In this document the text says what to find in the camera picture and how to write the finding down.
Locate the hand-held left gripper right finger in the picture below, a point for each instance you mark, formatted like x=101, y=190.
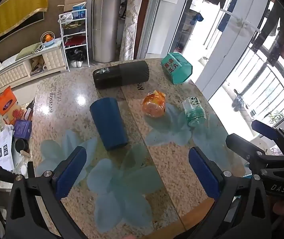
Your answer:
x=204, y=174

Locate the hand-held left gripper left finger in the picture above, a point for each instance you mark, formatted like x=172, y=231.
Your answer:
x=69, y=174

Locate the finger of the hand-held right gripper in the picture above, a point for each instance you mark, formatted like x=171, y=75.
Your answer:
x=244, y=148
x=264, y=129

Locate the blue cup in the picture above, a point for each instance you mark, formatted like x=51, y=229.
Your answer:
x=110, y=124

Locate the dark slippers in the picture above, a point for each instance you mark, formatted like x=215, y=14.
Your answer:
x=238, y=100

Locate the black mug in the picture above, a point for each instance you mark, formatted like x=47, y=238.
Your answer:
x=21, y=145

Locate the green plastic bottle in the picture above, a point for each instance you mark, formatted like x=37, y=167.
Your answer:
x=193, y=112

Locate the purple box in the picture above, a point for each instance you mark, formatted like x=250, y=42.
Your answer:
x=22, y=129

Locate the balcony railing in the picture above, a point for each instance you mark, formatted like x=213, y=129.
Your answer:
x=261, y=62

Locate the orange plastic jar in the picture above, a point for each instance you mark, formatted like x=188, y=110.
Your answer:
x=154, y=104

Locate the orange paper bag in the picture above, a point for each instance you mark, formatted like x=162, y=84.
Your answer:
x=4, y=100

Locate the green hexagonal box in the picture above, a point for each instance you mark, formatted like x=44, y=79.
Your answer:
x=176, y=67

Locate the white shoes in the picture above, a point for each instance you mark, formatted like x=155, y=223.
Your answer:
x=75, y=63

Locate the black cylindrical flask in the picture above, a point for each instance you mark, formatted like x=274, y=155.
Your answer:
x=122, y=74

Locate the white tufted cabinet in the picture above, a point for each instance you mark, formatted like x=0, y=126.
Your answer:
x=14, y=73

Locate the green cushion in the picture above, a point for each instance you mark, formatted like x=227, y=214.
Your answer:
x=28, y=51

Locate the white metal rack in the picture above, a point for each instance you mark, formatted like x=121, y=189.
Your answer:
x=62, y=39

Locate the bowl of oranges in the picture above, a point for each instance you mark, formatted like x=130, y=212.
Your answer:
x=47, y=39

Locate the standing air conditioner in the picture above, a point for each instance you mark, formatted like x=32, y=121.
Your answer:
x=105, y=22

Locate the patterned curtain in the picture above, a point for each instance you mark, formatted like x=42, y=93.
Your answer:
x=132, y=25

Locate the cardboard box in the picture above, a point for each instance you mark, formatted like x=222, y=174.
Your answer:
x=75, y=7

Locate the yellow cloth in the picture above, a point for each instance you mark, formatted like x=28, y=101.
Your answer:
x=14, y=12

